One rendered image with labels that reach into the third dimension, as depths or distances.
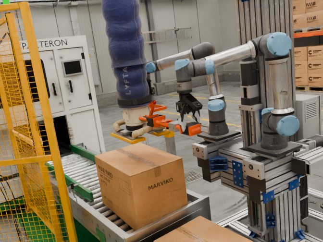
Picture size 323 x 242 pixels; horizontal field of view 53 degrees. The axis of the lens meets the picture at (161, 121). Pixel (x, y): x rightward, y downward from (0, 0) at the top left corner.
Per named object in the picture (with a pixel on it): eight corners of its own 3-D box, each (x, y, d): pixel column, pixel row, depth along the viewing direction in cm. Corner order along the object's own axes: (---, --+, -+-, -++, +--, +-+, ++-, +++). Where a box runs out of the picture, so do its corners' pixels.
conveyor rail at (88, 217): (28, 176, 382) (24, 161, 378) (32, 175, 385) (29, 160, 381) (128, 266, 198) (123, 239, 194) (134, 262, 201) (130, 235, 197)
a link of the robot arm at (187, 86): (194, 80, 162) (181, 83, 158) (195, 89, 163) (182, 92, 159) (186, 79, 168) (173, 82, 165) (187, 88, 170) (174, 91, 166)
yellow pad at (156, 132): (134, 129, 237) (132, 122, 236) (145, 126, 242) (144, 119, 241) (158, 137, 209) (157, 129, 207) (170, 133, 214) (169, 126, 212)
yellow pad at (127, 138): (110, 135, 228) (109, 128, 226) (123, 132, 233) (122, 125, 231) (132, 144, 199) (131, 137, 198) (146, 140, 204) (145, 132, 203)
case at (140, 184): (103, 203, 255) (93, 155, 246) (146, 187, 275) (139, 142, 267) (139, 234, 205) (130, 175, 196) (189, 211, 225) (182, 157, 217)
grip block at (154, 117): (146, 126, 198) (145, 116, 197) (159, 122, 203) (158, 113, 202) (153, 127, 191) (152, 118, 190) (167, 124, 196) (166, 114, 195)
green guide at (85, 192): (28, 163, 381) (26, 156, 379) (37, 161, 387) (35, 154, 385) (82, 206, 253) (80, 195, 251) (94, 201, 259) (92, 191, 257)
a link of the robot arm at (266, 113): (278, 126, 194) (277, 103, 191) (289, 131, 181) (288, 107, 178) (259, 128, 193) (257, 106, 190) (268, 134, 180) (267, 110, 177)
